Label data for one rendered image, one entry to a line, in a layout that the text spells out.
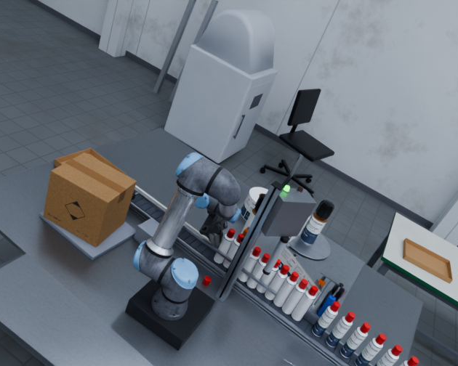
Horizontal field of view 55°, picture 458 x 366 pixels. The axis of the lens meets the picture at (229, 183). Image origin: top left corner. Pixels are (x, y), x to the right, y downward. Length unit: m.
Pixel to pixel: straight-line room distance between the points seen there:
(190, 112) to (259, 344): 3.12
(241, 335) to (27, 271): 0.94
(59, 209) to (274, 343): 1.14
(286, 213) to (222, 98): 2.84
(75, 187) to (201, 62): 2.78
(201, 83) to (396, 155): 2.54
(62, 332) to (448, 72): 4.65
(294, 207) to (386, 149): 3.96
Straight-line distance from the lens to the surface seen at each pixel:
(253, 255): 2.09
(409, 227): 3.72
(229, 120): 4.49
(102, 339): 1.85
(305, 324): 2.19
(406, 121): 5.55
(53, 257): 2.09
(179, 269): 1.74
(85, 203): 2.03
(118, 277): 2.05
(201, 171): 1.59
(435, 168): 5.68
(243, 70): 4.39
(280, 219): 1.78
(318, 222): 2.55
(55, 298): 1.94
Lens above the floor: 2.32
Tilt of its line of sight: 30 degrees down
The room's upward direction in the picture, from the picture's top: 24 degrees clockwise
